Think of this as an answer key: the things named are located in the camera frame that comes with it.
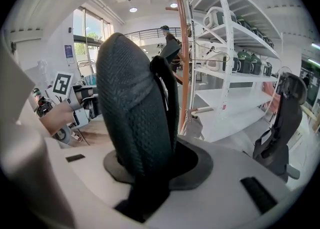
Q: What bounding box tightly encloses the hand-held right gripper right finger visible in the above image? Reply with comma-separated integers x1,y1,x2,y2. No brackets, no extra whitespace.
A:
44,134,301,229

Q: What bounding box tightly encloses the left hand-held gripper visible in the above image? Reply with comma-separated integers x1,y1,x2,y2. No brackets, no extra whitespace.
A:
52,71,101,128

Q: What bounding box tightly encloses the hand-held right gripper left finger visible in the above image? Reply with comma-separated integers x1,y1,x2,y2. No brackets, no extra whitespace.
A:
0,31,76,229

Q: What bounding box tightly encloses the brown wooden coat rack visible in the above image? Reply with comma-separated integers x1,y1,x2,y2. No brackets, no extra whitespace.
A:
164,0,209,137

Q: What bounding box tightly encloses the person's left forearm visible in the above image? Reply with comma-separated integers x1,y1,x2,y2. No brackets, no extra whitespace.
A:
39,102,76,137

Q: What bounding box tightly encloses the person's left hand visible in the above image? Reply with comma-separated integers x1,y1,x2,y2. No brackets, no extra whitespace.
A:
74,89,89,105

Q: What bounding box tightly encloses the large glass window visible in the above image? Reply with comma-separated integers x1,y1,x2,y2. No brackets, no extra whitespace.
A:
72,7,111,67

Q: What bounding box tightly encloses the grey cloth bag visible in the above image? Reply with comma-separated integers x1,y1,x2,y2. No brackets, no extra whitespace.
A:
185,114,205,141

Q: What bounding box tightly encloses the black mezzanine railing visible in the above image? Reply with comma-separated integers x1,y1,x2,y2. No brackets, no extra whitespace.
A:
124,26,183,41

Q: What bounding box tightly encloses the black office chair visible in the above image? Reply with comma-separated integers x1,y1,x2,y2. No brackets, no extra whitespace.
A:
251,71,309,182

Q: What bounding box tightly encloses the white metal shelf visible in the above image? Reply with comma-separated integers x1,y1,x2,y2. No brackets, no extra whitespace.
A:
186,0,285,144

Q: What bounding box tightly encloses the pink cloth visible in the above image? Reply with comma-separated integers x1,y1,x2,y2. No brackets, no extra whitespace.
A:
261,81,281,114

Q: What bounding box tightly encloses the green kettle appliance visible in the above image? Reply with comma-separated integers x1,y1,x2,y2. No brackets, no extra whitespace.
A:
262,61,274,77
250,52,263,76
236,49,253,74

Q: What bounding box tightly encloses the white green appliance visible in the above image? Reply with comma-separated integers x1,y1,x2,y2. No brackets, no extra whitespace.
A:
203,6,238,31

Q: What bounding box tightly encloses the row of dark green appliances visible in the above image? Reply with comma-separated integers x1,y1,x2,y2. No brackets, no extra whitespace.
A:
235,15,275,49

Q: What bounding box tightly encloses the purple wall poster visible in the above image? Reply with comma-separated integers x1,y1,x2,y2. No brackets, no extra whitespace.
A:
64,44,74,59

